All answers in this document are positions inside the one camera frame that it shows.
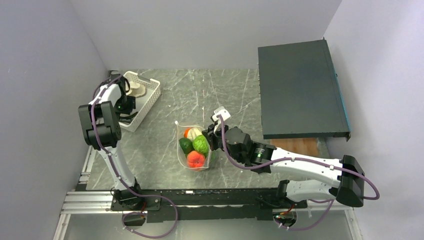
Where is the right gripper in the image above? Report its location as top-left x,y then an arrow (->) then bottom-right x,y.
202,120 -> 244,163

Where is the green lime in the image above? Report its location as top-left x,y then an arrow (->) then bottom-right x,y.
192,135 -> 210,156

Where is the clear zip top bag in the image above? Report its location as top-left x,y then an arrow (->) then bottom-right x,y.
174,121 -> 218,171

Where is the green lettuce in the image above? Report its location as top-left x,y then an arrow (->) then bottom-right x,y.
191,127 -> 202,141

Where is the orange carrot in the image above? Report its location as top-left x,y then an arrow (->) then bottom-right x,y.
183,127 -> 193,140

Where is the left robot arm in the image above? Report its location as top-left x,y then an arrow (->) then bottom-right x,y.
78,73 -> 144,210

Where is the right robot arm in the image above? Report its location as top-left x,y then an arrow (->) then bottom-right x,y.
202,124 -> 366,208

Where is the white mushroom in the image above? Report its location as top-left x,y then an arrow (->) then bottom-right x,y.
126,81 -> 147,98

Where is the white perforated plastic basket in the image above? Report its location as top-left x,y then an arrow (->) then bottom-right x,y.
119,71 -> 161,132

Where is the dark green metal box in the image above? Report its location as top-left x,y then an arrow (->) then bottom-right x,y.
257,39 -> 351,140

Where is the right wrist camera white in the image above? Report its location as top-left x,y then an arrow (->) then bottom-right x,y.
211,106 -> 231,133

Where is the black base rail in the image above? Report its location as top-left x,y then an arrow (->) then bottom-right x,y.
109,187 -> 308,223

